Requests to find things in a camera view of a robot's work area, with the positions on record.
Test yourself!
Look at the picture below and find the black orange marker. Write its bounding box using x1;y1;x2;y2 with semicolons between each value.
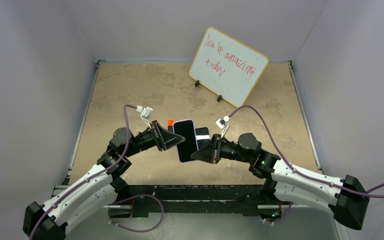
167;119;174;127

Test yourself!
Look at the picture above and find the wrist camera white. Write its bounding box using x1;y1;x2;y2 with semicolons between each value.
136;105;154;128
215;115;230;139

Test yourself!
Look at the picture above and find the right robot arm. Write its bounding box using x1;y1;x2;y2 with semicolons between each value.
191;133;370;230

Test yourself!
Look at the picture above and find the purple cable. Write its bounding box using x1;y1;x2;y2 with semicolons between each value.
28;104;164;240
228;105;384;226

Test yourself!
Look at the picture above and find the purple phone case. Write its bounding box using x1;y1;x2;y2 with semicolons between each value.
172;118;200;165

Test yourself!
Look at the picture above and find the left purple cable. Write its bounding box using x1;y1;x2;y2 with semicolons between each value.
28;104;164;240

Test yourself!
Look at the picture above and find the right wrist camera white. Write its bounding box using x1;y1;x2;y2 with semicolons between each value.
215;115;230;139

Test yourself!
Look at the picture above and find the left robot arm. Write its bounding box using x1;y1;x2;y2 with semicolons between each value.
22;120;186;240

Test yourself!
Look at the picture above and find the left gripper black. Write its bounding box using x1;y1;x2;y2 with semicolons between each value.
124;120;185;158

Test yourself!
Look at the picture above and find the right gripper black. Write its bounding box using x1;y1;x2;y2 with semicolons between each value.
191;134;253;165

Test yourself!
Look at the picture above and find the whiteboard with red writing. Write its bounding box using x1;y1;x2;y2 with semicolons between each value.
188;26;269;107

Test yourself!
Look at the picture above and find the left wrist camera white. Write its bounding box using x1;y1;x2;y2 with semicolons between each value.
136;105;154;128

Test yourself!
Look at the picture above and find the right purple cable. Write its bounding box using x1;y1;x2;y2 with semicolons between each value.
228;105;384;226

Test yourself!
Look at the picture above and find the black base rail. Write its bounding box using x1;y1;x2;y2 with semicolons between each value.
95;184;294;220

